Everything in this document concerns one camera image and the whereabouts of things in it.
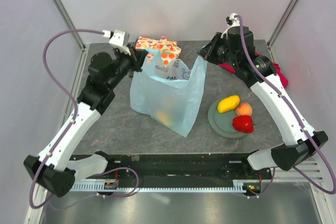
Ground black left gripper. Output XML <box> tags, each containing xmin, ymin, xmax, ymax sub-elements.
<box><xmin>108</xmin><ymin>44</ymin><xmax>149</xmax><ymax>90</ymax></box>

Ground peach fruit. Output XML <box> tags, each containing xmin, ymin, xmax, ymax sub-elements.
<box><xmin>235</xmin><ymin>102</ymin><xmax>253</xmax><ymax>116</ymax></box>

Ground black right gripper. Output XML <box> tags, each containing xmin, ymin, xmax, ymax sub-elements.
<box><xmin>198</xmin><ymin>31</ymin><xmax>239</xmax><ymax>68</ymax></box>

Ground grey round plate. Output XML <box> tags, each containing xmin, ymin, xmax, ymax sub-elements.
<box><xmin>207</xmin><ymin>99</ymin><xmax>247</xmax><ymax>139</ymax></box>

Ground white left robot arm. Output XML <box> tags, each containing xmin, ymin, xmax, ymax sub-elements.
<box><xmin>24</xmin><ymin>45</ymin><xmax>146</xmax><ymax>197</ymax></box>

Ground red bell pepper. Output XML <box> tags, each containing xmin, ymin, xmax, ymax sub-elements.
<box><xmin>232</xmin><ymin>115</ymin><xmax>254</xmax><ymax>134</ymax></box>

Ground yellow mango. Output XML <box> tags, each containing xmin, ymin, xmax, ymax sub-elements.
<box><xmin>217</xmin><ymin>95</ymin><xmax>240</xmax><ymax>113</ymax></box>

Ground green orange mango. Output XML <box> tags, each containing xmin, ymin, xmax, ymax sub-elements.
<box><xmin>155</xmin><ymin>110</ymin><xmax>176</xmax><ymax>127</ymax></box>

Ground red crumpled cloth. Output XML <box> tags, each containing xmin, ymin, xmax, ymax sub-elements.
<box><xmin>214</xmin><ymin>51</ymin><xmax>288</xmax><ymax>88</ymax></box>

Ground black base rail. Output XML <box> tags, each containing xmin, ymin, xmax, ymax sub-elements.
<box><xmin>70</xmin><ymin>152</ymin><xmax>272</xmax><ymax>190</ymax></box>

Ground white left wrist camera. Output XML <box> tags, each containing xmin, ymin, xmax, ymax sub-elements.
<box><xmin>102</xmin><ymin>30</ymin><xmax>130</xmax><ymax>55</ymax></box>

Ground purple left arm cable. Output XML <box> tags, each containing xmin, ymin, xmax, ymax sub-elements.
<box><xmin>28</xmin><ymin>29</ymin><xmax>140</xmax><ymax>211</ymax></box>

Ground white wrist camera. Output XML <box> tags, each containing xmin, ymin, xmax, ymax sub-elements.
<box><xmin>221</xmin><ymin>13</ymin><xmax>240</xmax><ymax>38</ymax></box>
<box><xmin>102</xmin><ymin>30</ymin><xmax>130</xmax><ymax>55</ymax></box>

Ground floral orange folded cloth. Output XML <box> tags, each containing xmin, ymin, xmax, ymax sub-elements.
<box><xmin>135</xmin><ymin>36</ymin><xmax>182</xmax><ymax>66</ymax></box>

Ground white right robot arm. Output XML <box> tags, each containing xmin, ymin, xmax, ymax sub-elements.
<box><xmin>198</xmin><ymin>26</ymin><xmax>328</xmax><ymax>179</ymax></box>

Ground light blue plastic bag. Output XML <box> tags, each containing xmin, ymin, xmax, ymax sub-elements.
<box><xmin>130</xmin><ymin>49</ymin><xmax>207</xmax><ymax>137</ymax></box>

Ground orange pineapple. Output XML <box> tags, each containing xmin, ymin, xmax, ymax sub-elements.
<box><xmin>160</xmin><ymin>95</ymin><xmax>175</xmax><ymax>111</ymax></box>

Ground light blue cable duct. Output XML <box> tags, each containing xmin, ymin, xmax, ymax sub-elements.
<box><xmin>70</xmin><ymin>180</ymin><xmax>261</xmax><ymax>193</ymax></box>

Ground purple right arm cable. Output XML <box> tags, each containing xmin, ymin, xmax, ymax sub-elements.
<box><xmin>235</xmin><ymin>14</ymin><xmax>336</xmax><ymax>200</ymax></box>

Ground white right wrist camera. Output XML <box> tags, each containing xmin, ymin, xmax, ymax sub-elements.
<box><xmin>221</xmin><ymin>13</ymin><xmax>240</xmax><ymax>38</ymax></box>

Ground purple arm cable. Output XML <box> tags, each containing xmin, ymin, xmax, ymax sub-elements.
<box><xmin>235</xmin><ymin>14</ymin><xmax>336</xmax><ymax>200</ymax></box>
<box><xmin>28</xmin><ymin>29</ymin><xmax>140</xmax><ymax>211</ymax></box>

